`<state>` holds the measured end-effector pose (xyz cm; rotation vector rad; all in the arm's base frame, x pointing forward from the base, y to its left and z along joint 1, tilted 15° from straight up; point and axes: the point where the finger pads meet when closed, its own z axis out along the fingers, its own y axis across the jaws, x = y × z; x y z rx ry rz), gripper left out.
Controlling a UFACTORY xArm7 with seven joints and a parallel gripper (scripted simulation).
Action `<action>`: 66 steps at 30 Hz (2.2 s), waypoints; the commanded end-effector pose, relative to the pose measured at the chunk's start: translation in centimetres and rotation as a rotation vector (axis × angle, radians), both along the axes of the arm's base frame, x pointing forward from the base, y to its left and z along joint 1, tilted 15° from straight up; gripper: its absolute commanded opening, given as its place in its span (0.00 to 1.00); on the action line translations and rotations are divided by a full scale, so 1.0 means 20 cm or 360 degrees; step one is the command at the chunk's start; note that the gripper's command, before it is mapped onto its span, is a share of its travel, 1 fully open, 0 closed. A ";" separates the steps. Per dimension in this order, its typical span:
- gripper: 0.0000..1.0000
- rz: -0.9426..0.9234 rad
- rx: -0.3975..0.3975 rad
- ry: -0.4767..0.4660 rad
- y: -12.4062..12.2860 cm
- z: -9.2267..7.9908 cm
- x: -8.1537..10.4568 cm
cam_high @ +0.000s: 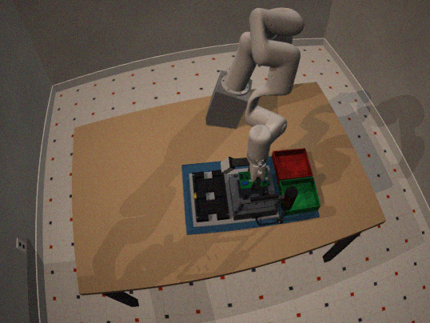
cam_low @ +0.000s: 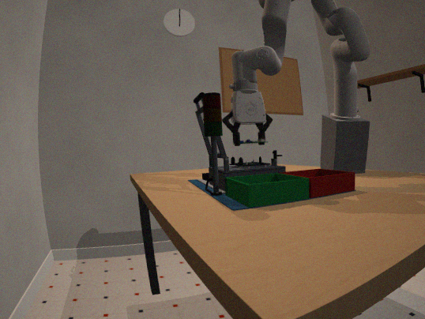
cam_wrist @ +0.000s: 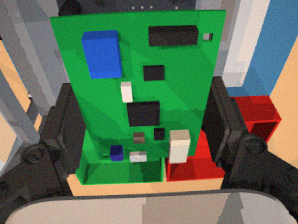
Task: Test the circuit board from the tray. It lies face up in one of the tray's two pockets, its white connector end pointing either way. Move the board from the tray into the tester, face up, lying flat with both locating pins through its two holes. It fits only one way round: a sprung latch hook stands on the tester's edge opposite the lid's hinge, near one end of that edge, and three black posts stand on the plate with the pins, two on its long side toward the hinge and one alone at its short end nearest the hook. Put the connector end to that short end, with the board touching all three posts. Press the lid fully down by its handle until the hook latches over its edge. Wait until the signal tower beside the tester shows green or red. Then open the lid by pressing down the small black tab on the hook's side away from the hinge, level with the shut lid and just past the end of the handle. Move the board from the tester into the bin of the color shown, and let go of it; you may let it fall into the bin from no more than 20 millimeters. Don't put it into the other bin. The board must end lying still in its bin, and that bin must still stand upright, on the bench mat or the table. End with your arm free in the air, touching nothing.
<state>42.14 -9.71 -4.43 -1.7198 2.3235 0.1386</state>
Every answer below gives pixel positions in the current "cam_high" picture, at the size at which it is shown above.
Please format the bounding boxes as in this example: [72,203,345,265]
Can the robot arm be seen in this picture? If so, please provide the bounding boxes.
[221,7,305,174]

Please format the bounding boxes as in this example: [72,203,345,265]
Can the green circuit board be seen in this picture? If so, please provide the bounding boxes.
[238,171,269,189]

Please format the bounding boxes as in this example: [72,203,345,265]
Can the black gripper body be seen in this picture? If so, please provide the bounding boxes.
[248,160,266,182]

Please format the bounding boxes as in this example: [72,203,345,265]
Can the red open-top bin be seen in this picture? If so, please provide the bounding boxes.
[272,148,313,184]

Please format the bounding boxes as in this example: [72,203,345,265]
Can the green bin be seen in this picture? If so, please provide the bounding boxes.
[278,177,321,216]

